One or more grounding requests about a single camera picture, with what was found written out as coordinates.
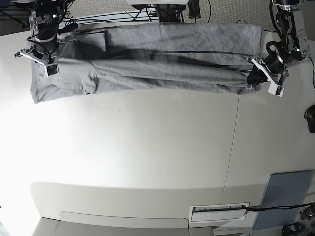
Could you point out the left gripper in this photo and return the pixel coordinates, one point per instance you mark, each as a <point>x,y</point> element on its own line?
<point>274,67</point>

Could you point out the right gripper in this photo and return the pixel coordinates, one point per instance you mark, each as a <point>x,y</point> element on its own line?
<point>45,52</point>

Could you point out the grey T-shirt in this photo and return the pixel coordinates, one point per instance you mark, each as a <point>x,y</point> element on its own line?
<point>206,57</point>

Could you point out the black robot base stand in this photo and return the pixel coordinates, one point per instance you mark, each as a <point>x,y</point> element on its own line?
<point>165,10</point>

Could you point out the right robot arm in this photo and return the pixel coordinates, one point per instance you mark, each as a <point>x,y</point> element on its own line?
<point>45,17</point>

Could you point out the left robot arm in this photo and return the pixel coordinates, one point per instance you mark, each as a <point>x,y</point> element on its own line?
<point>288,22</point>

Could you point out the black object at right edge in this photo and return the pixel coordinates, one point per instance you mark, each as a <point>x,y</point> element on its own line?
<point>309,116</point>

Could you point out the blue-grey tablet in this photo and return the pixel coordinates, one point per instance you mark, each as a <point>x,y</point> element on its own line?
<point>283,189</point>

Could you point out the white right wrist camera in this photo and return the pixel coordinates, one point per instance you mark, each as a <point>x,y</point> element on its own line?
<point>51,69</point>

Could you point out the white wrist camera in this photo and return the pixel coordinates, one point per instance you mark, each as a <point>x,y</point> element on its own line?
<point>51,69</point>
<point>276,90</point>

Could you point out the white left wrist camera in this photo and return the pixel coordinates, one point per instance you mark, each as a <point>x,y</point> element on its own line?
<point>276,90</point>

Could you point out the white cable grommet box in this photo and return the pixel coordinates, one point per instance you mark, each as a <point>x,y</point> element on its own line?
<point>217,213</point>

